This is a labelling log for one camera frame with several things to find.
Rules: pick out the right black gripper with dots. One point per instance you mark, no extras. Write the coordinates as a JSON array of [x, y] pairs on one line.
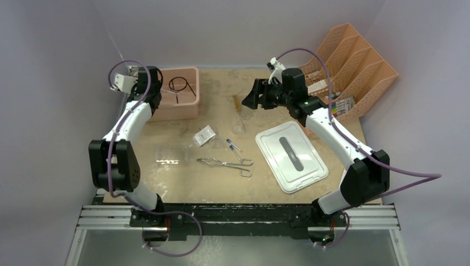
[[261, 87]]

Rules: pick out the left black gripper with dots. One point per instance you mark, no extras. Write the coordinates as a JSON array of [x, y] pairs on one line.
[[136, 91]]

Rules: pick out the blue capped clear syringe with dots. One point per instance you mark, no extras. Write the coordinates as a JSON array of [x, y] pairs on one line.
[[170, 92]]

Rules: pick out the pink plastic bin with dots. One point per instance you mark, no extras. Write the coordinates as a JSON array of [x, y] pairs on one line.
[[180, 94]]

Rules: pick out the white packet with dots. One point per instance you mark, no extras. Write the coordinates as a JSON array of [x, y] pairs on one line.
[[203, 136]]

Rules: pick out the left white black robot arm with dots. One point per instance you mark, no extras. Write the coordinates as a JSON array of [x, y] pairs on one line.
[[114, 166]]

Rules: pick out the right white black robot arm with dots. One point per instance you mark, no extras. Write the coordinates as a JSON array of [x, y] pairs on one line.
[[367, 174]]

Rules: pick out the blue capped test tube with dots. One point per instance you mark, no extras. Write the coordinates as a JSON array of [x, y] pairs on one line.
[[234, 150], [233, 145]]

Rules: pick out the white plastic bin lid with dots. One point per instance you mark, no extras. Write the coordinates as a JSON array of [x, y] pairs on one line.
[[294, 161]]

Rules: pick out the metal crucible tongs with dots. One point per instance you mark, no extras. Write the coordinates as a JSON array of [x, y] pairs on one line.
[[242, 166]]

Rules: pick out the clear well plate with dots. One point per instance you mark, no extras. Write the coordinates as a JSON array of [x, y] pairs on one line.
[[177, 154]]

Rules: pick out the set of coloured markers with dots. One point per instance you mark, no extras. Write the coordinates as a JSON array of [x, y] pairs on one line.
[[343, 106]]

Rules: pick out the orange mesh file organizer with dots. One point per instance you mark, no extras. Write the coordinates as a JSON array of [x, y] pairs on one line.
[[356, 69]]

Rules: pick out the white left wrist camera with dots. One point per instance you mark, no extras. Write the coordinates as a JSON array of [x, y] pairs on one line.
[[123, 83]]

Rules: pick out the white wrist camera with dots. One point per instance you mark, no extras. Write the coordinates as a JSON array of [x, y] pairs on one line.
[[276, 68], [123, 83]]

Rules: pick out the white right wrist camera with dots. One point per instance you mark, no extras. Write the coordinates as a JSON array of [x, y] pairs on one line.
[[276, 68]]

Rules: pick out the aluminium rail frame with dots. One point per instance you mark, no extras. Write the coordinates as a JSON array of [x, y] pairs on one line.
[[180, 220]]

